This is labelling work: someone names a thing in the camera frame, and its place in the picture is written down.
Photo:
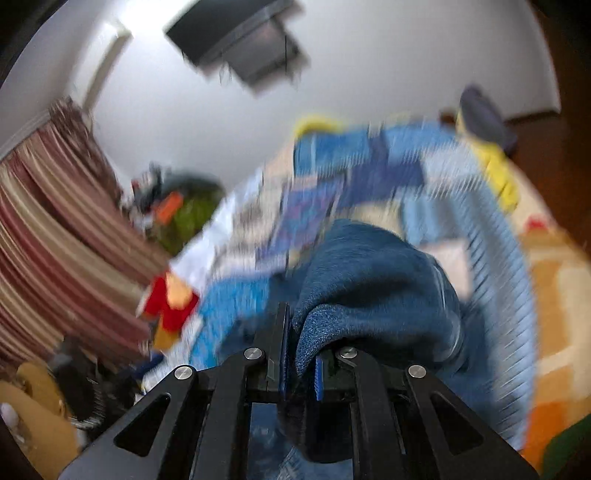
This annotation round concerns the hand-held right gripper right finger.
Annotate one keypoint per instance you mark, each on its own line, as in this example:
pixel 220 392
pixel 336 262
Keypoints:
pixel 319 381

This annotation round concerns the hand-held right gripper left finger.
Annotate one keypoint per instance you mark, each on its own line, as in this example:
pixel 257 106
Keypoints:
pixel 286 355

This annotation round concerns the blue denim jeans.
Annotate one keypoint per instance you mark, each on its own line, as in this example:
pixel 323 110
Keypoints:
pixel 369 286

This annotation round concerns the red and cream cloth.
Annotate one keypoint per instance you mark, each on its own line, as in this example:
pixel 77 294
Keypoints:
pixel 159 300

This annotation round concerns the green patterned bag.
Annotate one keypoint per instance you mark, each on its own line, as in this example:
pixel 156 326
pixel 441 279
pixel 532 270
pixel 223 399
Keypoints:
pixel 196 219

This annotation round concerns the blue patchwork bedspread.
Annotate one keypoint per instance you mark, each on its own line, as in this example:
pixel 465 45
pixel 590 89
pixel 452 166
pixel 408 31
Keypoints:
pixel 318 194

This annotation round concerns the orange box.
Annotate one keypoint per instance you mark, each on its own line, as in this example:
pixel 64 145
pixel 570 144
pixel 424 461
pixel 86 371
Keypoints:
pixel 168 207

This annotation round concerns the dark cloth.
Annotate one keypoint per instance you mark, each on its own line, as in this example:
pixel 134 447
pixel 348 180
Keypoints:
pixel 99 383

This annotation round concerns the pile of mixed clutter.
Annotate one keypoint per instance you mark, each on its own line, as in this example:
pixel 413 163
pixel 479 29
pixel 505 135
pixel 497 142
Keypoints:
pixel 141 198

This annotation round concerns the cream and orange printed blanket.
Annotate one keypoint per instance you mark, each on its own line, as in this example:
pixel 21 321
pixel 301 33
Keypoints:
pixel 554 295

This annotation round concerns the tan wooden board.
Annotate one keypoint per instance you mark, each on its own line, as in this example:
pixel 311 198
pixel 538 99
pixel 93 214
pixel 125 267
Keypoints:
pixel 41 415

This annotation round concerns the striped maroon gold curtain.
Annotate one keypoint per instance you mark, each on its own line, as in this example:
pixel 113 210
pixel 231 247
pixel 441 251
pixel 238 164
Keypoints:
pixel 69 221

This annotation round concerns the green cloth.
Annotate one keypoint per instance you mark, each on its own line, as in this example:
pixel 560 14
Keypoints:
pixel 570 454

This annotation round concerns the yellow cloth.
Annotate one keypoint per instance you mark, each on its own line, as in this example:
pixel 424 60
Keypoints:
pixel 498 175

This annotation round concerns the small white object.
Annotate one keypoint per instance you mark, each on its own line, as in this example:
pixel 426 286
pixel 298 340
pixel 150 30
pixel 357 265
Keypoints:
pixel 8 414

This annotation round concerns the dark grey cushion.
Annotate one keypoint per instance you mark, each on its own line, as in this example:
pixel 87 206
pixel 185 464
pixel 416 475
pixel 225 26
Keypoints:
pixel 485 115

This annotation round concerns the black wall-mounted television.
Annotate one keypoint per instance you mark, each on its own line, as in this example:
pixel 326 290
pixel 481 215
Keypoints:
pixel 240 41

